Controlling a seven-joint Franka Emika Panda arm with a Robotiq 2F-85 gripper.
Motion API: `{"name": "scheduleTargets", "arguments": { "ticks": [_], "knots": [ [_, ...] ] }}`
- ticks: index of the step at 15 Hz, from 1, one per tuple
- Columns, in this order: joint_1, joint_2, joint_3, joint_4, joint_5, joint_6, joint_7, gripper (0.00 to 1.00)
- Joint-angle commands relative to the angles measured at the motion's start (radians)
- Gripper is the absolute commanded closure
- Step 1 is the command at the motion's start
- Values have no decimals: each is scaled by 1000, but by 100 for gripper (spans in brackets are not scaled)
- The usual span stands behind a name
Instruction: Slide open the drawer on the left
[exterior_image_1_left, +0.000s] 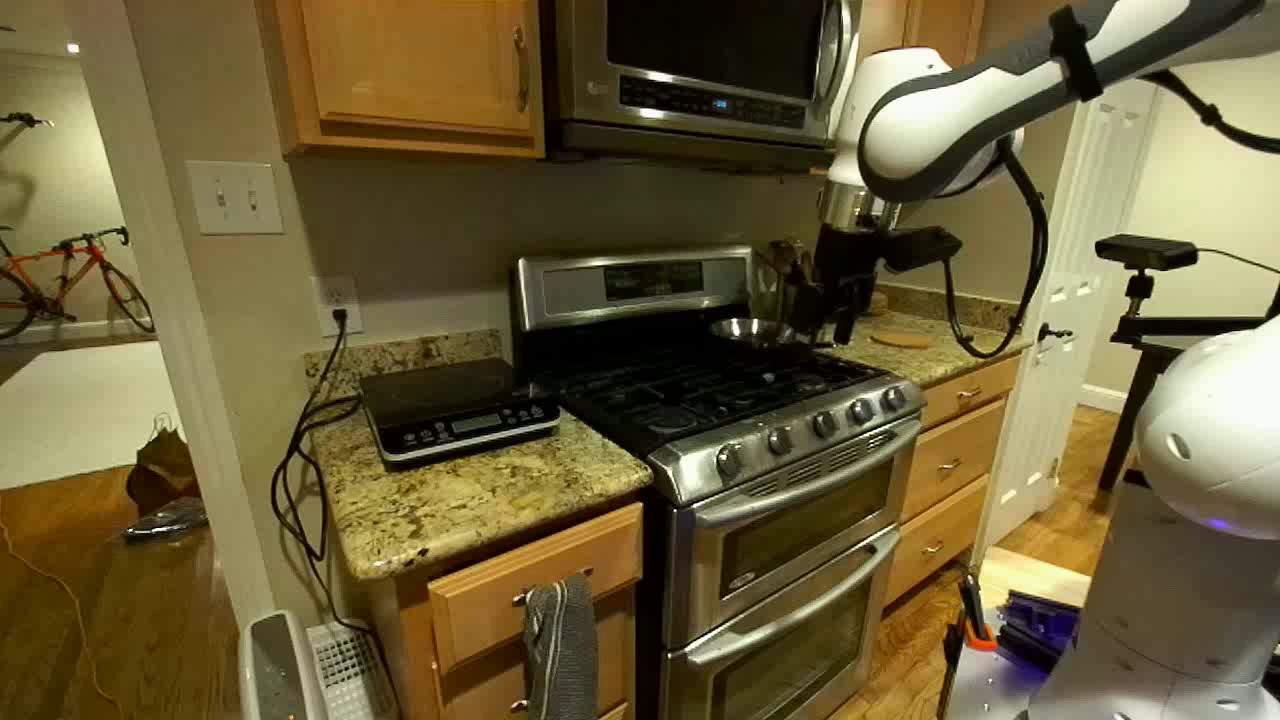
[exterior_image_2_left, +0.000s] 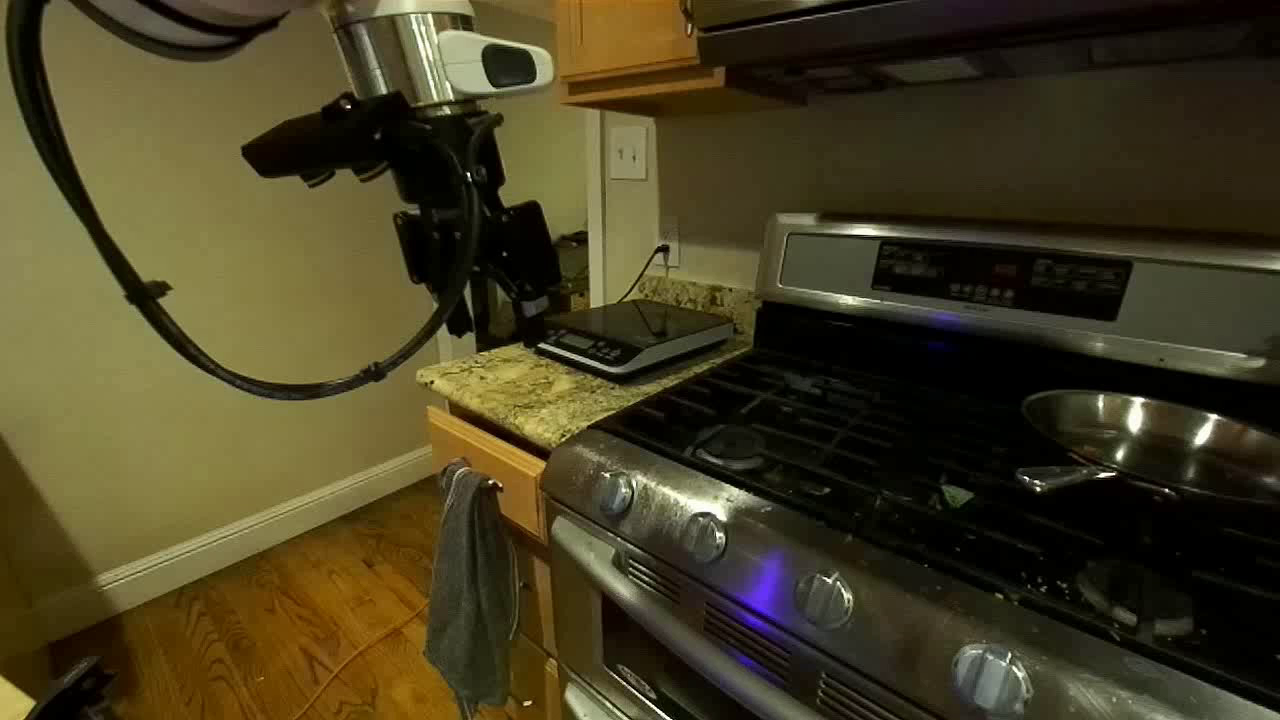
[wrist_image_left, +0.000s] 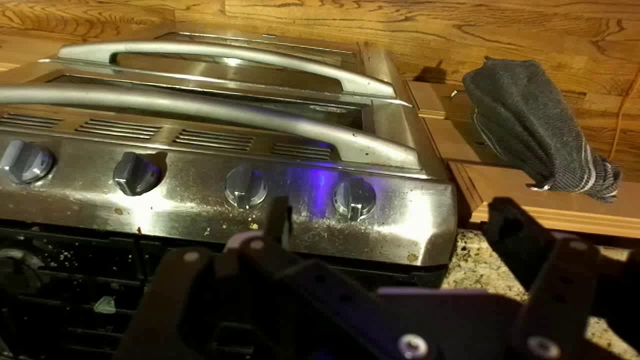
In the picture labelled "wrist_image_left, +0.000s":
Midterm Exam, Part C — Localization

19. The stainless steel gas stove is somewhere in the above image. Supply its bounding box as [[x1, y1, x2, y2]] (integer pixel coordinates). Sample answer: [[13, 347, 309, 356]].
[[0, 28, 462, 360]]

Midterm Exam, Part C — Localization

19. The silver stove drawer handle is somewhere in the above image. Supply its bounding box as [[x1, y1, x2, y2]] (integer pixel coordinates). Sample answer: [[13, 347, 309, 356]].
[[57, 40, 398, 99]]

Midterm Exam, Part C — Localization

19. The gray dish towel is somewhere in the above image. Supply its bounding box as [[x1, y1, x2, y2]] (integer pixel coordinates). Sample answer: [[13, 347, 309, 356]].
[[462, 56, 624, 204]]

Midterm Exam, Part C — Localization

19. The silver oven door handle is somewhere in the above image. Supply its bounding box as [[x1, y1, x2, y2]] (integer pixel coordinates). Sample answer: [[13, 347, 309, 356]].
[[0, 81, 425, 170]]

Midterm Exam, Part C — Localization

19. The wooden cabinet drawer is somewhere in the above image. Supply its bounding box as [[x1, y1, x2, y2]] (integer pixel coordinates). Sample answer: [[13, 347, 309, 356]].
[[448, 158, 640, 240]]

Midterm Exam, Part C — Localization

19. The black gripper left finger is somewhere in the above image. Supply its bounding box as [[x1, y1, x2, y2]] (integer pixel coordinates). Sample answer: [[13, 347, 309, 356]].
[[117, 196, 403, 360]]

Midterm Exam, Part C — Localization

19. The silver stove knob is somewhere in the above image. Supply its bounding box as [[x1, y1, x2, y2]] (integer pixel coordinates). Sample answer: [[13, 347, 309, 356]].
[[111, 149, 168, 198], [0, 137, 59, 186]]

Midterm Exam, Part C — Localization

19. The granite topped wooden base cabinet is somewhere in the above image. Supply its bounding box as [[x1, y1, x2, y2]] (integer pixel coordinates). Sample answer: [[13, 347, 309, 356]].
[[407, 61, 640, 360]]

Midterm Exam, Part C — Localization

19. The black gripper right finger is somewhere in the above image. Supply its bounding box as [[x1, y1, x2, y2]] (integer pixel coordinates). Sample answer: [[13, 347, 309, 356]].
[[479, 198, 640, 360]]

